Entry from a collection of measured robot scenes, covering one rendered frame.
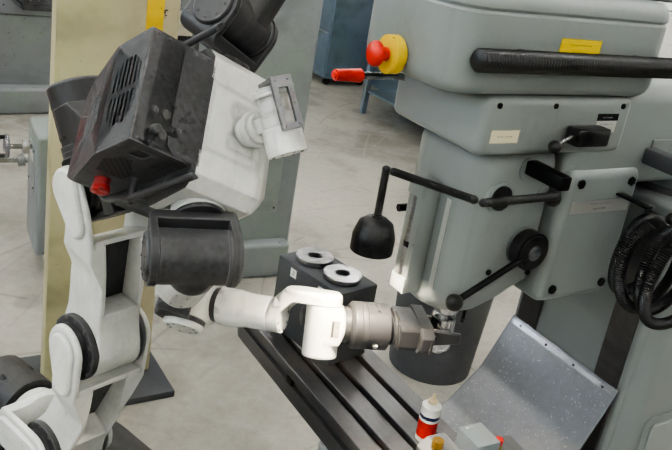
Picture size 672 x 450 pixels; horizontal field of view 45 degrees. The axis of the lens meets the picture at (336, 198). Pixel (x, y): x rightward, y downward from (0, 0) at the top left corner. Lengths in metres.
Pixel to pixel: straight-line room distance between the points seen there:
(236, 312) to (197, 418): 1.80
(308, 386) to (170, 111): 0.78
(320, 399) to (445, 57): 0.88
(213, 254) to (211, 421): 2.07
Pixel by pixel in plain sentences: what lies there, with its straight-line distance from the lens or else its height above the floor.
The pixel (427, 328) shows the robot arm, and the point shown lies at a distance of 1.53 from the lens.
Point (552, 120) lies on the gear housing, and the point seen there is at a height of 1.69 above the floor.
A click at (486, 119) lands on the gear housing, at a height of 1.69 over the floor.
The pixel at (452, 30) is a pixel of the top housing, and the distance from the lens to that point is 1.20.
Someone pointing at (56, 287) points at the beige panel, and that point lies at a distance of 3.20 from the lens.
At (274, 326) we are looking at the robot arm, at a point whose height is 1.22.
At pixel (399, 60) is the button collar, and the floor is 1.76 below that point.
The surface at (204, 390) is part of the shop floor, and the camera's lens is 3.47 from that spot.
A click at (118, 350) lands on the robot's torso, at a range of 1.79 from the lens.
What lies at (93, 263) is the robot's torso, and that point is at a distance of 1.66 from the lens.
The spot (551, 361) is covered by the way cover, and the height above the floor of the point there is 1.09.
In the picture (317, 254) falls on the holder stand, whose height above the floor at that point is 1.16.
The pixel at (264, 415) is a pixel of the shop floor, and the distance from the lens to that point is 3.37.
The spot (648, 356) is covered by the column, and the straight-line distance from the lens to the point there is 1.78.
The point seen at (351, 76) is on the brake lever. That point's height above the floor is 1.70.
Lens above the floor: 1.98
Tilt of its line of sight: 21 degrees down
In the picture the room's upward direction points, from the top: 10 degrees clockwise
